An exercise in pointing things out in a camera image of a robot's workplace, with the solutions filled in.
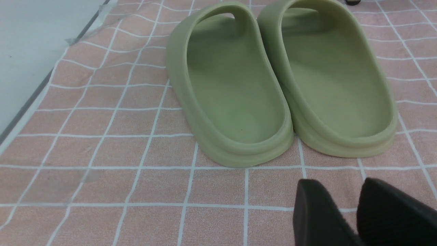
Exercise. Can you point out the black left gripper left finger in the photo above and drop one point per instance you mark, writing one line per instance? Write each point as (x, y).
(317, 220)

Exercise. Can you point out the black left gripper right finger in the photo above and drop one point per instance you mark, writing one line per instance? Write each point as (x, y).
(387, 216)

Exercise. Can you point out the right green foam slide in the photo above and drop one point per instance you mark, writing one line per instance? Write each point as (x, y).
(340, 101)

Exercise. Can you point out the green foam slide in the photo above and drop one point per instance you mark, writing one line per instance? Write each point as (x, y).
(340, 101)
(231, 98)

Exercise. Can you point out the left green foam slide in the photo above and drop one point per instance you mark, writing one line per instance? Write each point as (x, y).
(231, 98)

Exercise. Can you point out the pink checked cloth mat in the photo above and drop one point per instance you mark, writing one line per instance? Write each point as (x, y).
(106, 157)

